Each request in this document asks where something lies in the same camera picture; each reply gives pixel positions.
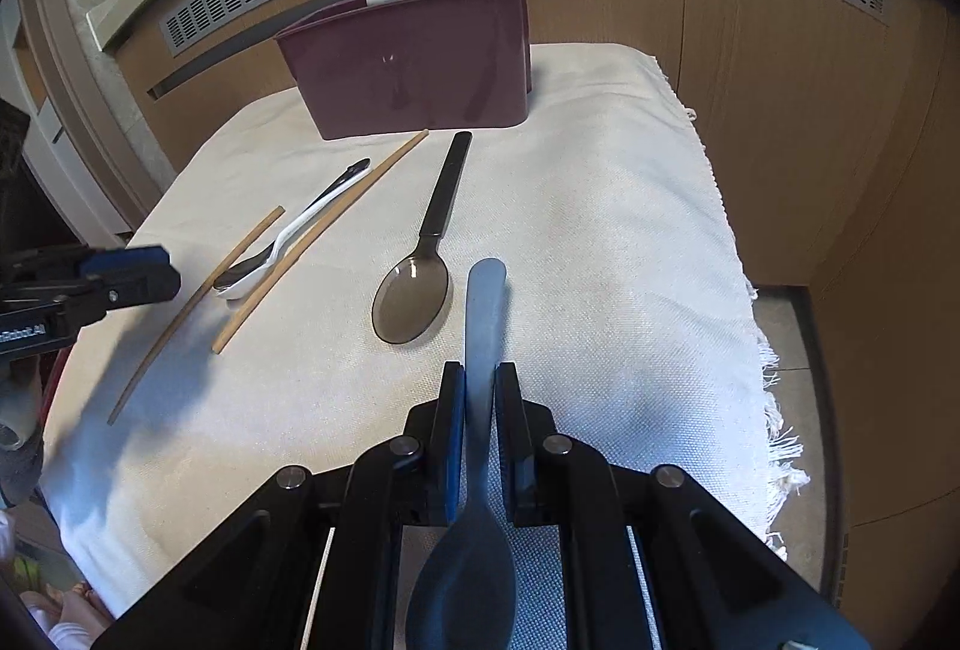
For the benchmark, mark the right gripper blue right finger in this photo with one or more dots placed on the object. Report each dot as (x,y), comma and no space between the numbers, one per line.
(650,559)

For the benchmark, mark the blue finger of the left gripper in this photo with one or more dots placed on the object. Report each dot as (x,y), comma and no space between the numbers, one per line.
(128,285)
(149,260)

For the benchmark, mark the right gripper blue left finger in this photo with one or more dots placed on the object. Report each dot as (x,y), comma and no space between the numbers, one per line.
(310,560)

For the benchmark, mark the dark metal spoon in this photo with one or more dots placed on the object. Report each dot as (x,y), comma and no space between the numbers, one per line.
(255,263)

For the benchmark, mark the white plastic spoon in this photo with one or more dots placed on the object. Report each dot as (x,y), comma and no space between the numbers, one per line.
(300,229)

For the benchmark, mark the grey-blue plastic spoon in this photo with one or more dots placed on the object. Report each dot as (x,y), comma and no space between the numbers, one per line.
(465,595)

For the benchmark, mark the black-handled smoky spoon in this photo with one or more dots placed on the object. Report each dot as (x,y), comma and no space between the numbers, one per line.
(414,291)

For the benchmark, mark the gloved left hand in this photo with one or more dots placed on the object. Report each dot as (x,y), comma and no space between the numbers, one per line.
(21,396)

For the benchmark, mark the cream white table cloth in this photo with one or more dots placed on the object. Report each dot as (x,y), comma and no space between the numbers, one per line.
(629,314)

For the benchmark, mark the maroon plastic utensil box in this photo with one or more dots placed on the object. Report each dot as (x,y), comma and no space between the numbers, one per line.
(411,65)

